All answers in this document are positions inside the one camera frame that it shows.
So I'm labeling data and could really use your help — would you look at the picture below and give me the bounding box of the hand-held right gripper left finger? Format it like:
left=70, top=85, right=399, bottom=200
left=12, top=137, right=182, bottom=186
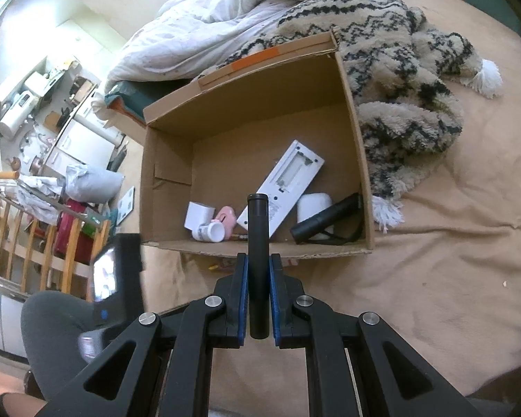
left=48, top=253, right=249, bottom=417

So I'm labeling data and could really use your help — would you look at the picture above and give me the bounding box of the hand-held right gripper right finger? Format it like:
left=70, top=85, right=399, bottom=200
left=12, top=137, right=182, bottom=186
left=269, top=253, right=482, bottom=417

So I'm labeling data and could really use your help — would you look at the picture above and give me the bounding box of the black tube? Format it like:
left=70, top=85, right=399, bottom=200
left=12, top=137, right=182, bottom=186
left=247, top=192, right=272, bottom=340

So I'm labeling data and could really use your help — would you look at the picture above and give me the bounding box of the brown cardboard box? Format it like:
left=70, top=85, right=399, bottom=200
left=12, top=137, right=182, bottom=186
left=140, top=30, right=376, bottom=258

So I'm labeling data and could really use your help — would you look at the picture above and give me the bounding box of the white booklet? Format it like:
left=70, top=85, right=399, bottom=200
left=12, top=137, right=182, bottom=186
left=115, top=186, right=137, bottom=226

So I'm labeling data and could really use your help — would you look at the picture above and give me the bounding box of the red box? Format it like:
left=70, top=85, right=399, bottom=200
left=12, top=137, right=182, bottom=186
left=54, top=200, right=97, bottom=267

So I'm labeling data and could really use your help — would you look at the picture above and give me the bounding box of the small white bottle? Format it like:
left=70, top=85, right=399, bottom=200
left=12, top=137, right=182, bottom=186
left=192, top=221, right=225, bottom=243

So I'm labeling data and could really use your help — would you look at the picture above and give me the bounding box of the white cube box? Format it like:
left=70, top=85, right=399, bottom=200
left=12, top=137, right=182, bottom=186
left=183, top=201, right=215, bottom=231

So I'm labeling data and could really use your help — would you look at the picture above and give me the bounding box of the small pink case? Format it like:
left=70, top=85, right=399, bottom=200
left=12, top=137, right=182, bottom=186
left=215, top=206, right=239, bottom=237

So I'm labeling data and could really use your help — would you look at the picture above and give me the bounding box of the white plastic bag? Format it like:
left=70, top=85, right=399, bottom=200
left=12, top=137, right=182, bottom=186
left=65, top=164, right=126, bottom=203

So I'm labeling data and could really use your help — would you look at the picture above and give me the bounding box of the black flashlight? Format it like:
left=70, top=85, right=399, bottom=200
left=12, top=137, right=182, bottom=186
left=290, top=192, right=362, bottom=245

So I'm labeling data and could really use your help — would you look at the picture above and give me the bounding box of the person's grey trouser leg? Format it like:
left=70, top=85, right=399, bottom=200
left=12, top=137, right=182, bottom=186
left=21, top=291, right=114, bottom=404

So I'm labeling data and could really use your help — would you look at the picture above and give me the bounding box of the white cylinder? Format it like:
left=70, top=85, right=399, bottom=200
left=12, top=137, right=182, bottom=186
left=296, top=192, right=333, bottom=235

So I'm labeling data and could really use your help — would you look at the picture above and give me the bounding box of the wooden railing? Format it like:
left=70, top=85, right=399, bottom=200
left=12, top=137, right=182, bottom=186
left=0, top=76, right=113, bottom=301

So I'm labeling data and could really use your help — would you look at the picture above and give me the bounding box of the white flat remote panel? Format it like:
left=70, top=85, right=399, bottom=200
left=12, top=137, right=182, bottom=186
left=237, top=140, right=326, bottom=232

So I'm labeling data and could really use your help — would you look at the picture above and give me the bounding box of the white cabinet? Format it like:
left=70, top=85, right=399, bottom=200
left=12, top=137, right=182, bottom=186
left=46, top=91, right=118, bottom=174

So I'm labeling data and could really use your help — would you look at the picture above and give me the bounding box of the green mattress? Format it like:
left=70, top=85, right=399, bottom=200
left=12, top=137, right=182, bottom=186
left=104, top=77, right=192, bottom=140

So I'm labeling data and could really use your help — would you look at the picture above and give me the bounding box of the white round appliance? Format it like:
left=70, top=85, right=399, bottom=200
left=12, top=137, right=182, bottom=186
left=0, top=91, right=38, bottom=140

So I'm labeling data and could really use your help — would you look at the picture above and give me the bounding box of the white duvet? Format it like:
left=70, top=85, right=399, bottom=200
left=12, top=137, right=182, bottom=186
left=105, top=0, right=376, bottom=92

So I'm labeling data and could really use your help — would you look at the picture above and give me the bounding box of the beige black patterned blanket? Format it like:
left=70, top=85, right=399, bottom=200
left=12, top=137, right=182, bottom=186
left=200, top=0, right=503, bottom=233

